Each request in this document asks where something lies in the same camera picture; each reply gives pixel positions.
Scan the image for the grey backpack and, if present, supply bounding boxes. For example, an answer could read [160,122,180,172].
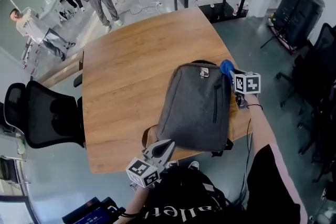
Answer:
[141,59,234,158]

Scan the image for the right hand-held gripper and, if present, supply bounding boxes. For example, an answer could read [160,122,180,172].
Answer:
[229,68,261,111]

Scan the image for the person's right forearm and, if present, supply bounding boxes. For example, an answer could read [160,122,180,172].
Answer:
[246,93,279,157]

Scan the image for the white power strip cable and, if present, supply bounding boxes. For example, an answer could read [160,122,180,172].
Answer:
[125,1,163,16]

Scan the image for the white desk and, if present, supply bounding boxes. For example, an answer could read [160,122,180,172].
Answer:
[39,0,64,28]

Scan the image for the person's left forearm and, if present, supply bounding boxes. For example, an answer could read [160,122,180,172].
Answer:
[123,186,150,218]

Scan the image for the wooden bench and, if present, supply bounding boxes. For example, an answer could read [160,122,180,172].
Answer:
[36,49,85,81]

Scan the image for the black mesh office chair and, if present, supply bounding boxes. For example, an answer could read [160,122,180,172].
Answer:
[4,70,86,150]
[276,23,336,108]
[298,78,336,183]

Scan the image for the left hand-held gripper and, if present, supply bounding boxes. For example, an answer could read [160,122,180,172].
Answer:
[125,138,176,189]

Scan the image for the blue cloth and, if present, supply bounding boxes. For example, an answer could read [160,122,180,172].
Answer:
[219,59,236,87]

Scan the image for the black screen device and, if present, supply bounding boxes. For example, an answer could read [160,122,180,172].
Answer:
[61,196,127,224]

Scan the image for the person's black printed shirt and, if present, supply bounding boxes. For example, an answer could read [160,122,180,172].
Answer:
[119,144,308,224]

